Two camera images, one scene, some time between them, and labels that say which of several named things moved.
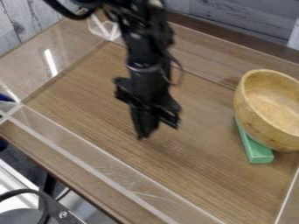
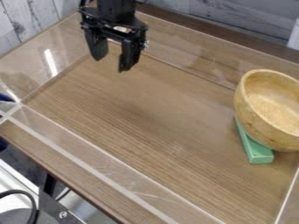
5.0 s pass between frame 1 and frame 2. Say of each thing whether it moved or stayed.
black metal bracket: stayed
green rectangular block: stayed
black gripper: moved
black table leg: stayed
